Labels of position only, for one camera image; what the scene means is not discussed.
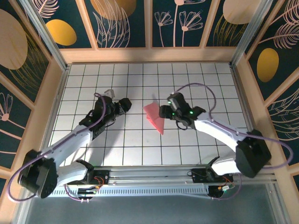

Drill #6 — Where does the aluminium mounting rail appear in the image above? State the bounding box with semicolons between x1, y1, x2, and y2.
23;164;278;187

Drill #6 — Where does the pink paper sheet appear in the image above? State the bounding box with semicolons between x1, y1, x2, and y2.
142;94;165;136

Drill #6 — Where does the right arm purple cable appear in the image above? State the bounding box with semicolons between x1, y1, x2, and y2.
172;83;294;201

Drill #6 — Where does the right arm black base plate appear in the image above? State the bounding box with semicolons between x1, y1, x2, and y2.
188;168;234;184

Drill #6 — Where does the slotted grey cable duct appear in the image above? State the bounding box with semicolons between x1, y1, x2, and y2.
32;186;211;199

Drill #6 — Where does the black electronics board with wires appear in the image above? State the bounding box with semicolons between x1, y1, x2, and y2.
78;186;99;203
207;183;235;201

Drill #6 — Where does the aluminium corner post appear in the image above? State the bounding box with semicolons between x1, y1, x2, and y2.
230;0;275;67
20;0;71;70

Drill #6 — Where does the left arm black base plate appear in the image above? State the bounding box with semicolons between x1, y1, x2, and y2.
67;170;110;186

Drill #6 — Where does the aluminium table side rail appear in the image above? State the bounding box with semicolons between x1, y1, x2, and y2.
36;66;71;168
230;65;273;166

